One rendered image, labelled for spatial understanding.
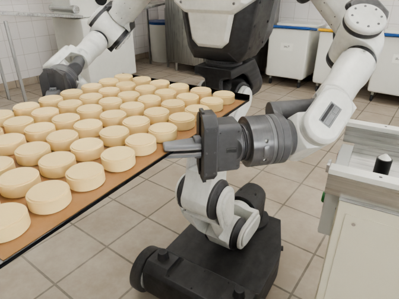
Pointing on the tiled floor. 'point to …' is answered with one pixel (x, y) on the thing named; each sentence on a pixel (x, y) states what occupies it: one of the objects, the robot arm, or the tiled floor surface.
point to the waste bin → (158, 40)
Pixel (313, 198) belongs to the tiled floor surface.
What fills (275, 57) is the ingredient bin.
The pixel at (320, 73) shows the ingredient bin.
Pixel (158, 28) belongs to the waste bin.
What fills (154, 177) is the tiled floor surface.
